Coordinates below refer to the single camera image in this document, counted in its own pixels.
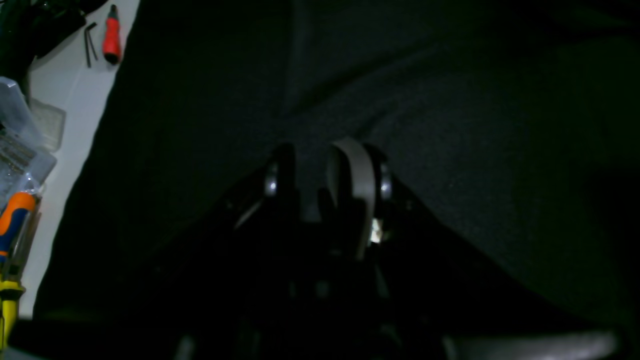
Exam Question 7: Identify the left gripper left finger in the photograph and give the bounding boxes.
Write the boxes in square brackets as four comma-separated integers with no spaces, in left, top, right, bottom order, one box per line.
[263,143,300,221]

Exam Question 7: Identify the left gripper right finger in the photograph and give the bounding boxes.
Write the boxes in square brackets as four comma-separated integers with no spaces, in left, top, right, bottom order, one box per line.
[326,138,393,261]

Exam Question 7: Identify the black table cloth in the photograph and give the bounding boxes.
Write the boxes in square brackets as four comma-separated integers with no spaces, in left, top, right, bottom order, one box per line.
[32,0,640,360]

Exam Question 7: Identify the black hex keys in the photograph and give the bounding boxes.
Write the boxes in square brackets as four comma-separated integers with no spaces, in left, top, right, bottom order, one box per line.
[83,22,99,69]

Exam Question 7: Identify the orange blue screwdriver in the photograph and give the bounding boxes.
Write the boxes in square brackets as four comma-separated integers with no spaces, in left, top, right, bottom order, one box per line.
[0,191,36,264]

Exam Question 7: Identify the red handled screwdriver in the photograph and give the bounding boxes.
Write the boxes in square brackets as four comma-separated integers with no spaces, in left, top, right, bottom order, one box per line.
[102,4,122,65]

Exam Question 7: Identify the yellow handled tool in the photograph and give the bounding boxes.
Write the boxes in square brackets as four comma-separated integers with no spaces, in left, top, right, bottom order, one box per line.
[0,280,25,352]

